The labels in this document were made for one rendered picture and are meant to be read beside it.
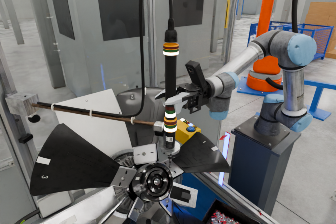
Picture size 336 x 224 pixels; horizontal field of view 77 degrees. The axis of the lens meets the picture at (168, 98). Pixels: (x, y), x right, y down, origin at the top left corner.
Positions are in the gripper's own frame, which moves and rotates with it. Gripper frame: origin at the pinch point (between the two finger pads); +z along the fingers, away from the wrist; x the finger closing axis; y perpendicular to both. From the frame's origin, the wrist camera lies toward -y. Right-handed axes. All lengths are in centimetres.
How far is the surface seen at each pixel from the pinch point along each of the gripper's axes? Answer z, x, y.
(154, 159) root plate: 2.8, 1.5, 23.3
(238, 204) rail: -38, -12, 64
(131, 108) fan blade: 0.6, 19.2, 11.6
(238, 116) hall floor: -243, 114, 146
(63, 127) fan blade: 26.5, 12.0, 6.0
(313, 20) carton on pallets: -786, 227, 35
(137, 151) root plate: 5.2, 8.4, 23.1
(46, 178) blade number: 34.1, 10.7, 19.6
